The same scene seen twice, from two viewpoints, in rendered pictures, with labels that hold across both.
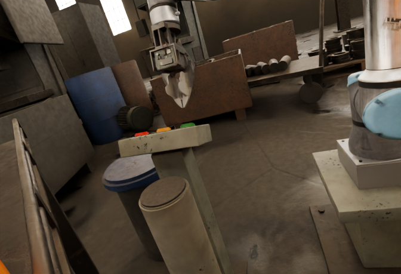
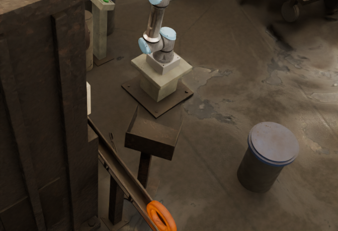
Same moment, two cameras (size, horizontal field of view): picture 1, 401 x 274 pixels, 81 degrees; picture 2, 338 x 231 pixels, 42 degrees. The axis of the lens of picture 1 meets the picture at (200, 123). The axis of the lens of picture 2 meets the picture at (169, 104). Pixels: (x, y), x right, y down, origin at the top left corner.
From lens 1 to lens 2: 269 cm
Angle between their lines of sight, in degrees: 36
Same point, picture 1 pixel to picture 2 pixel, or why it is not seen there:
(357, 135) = not seen: hidden behind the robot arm
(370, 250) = (142, 82)
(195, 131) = (102, 6)
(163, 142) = (94, 0)
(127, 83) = not seen: outside the picture
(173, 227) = not seen: hidden behind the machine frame
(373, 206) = (139, 66)
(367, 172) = (148, 58)
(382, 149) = (154, 55)
